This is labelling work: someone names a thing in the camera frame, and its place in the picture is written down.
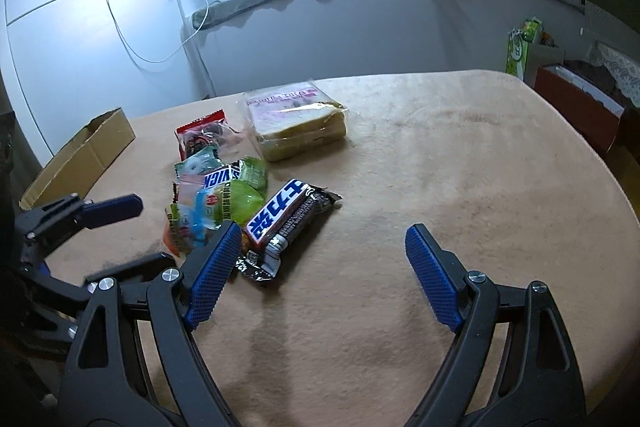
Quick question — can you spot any green paper bag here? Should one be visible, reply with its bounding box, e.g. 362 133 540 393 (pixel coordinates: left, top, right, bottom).
505 18 546 81

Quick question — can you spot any light blue snack packet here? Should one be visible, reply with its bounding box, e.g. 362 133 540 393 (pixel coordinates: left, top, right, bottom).
194 188 227 229

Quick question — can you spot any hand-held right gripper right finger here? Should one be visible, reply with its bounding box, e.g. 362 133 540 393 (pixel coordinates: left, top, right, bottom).
404 223 588 427

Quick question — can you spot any large black chocolate bar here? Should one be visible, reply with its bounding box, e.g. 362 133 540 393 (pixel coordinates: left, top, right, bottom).
235 178 343 280

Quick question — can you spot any red box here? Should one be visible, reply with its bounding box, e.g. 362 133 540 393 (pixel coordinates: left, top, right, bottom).
533 64 627 154

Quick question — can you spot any sliced bread package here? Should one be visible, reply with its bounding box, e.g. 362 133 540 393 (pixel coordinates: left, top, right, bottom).
243 79 348 162

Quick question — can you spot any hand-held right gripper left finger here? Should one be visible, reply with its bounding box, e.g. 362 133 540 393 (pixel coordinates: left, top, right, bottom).
57 221 244 427

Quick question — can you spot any white lace cloth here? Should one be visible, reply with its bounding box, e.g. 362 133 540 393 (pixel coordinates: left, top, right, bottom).
584 41 640 108

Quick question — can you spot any teal snack packet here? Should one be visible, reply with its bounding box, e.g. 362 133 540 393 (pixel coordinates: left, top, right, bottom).
174 146 223 180

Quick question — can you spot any green candy packet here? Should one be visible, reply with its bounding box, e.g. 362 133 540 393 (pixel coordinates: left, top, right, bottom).
237 157 270 195
220 182 263 228

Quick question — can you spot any brown cardboard box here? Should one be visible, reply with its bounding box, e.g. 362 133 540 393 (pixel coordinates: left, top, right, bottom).
19 107 137 210

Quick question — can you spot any beige carton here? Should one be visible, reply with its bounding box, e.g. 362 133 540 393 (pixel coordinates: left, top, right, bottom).
522 41 566 82

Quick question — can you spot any red snack packet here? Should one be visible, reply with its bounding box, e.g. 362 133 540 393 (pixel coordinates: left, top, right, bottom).
175 109 242 161

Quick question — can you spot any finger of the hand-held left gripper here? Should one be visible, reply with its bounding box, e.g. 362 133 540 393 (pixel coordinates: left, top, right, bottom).
55 252 178 308
15 193 144 253

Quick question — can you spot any beige tablecloth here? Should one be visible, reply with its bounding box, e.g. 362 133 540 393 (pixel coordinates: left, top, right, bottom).
20 69 640 427

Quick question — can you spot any small blue chocolate bar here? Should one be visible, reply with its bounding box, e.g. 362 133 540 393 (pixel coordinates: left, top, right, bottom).
202 162 246 192

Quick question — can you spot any white cabinet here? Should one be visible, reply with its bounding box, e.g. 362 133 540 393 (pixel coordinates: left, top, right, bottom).
0 0 216 168

